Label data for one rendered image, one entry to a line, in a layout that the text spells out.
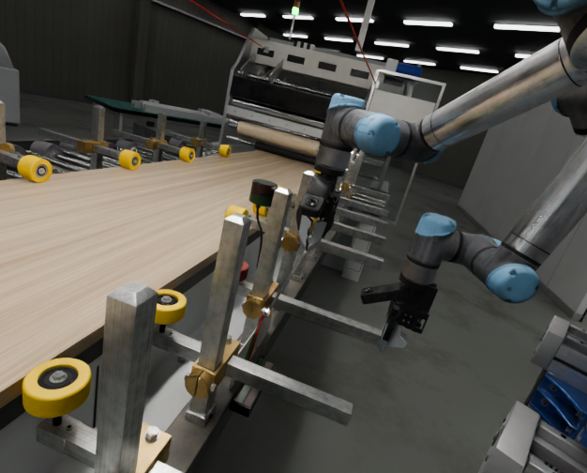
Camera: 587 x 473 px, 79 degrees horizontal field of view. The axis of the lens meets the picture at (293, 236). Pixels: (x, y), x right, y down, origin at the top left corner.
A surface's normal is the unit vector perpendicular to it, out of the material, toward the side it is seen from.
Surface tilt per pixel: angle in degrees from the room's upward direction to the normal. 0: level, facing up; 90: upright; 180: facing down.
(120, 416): 90
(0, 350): 0
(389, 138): 92
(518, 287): 90
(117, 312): 90
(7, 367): 0
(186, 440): 0
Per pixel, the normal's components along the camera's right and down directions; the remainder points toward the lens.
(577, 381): -0.66, 0.10
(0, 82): 0.65, 0.40
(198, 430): 0.23, -0.91
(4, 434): 0.94, 0.30
